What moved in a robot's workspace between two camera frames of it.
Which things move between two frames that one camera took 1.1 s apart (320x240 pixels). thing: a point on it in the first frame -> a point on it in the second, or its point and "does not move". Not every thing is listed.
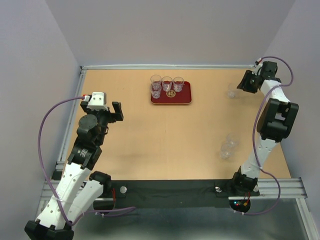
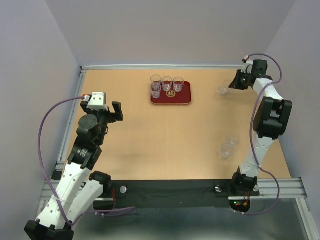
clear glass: (178, 82) does not move
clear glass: (156, 87) does not move
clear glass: (231, 92) -> (223, 90)
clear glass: (156, 80) does not move
